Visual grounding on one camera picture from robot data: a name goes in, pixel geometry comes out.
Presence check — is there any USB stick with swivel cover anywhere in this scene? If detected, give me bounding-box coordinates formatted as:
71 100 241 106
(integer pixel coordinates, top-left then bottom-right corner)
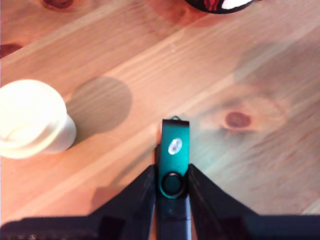
153 114 193 240

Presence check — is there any small cream cup with lid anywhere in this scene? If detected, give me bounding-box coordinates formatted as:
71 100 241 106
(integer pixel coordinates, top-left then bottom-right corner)
0 79 77 160

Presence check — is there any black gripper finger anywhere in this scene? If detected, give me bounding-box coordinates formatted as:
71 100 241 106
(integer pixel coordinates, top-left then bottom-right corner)
89 164 157 240
187 163 259 240

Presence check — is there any dark printed ceramic mug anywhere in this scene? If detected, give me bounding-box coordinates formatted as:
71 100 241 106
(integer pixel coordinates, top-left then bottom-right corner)
184 0 262 15

